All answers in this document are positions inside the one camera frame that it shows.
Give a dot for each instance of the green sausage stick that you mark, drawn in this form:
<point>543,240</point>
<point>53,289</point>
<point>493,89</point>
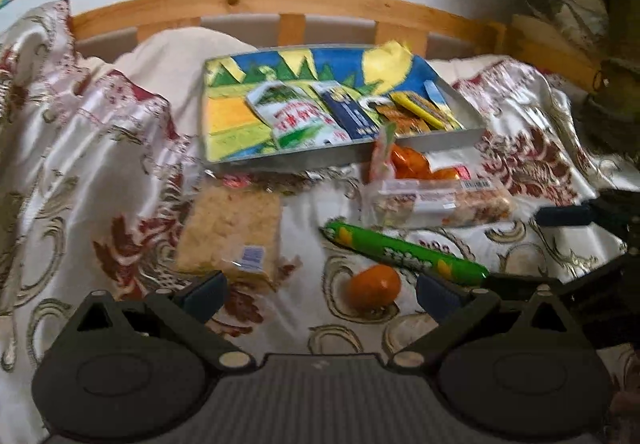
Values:
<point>400,251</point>

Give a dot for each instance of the clear bag of orange snacks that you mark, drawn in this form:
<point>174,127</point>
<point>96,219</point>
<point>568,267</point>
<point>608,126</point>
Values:
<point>410,163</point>

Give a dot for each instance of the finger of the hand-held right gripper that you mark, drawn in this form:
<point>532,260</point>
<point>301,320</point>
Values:
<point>520,285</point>
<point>562,216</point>

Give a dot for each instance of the painted paper tray liner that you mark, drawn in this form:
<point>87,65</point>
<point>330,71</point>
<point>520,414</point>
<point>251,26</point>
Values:
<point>235,123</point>

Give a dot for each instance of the clear nut bar packet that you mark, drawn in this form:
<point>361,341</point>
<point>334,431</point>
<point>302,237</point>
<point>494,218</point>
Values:
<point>450,209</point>

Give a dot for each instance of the yellow snack packet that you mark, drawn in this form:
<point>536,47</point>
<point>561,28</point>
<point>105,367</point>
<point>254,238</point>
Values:
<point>425,108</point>

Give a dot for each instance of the white and green snack pouch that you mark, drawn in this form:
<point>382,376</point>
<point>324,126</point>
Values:
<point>295,116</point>

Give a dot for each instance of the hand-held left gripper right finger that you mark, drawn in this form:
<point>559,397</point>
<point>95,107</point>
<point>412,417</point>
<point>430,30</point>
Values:
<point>437,296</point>

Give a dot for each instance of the clear rice cracker packet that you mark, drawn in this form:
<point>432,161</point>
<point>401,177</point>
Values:
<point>225,229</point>

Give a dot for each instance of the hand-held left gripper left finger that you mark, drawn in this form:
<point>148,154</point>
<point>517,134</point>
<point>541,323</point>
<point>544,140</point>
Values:
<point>207,296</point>

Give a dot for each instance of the small orange round snack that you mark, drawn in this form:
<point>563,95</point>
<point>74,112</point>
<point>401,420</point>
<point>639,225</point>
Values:
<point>372,286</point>

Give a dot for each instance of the wooden bed headboard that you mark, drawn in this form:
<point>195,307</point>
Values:
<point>300,1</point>

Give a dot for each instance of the colourful picture tray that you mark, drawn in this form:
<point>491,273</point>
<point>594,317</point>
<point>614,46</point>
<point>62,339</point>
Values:
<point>320,156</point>

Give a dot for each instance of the dark blue snack packet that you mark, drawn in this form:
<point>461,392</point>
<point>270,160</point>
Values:
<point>350,116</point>

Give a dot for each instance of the olive fur-trimmed coat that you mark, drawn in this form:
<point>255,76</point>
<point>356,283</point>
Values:
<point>620,88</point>

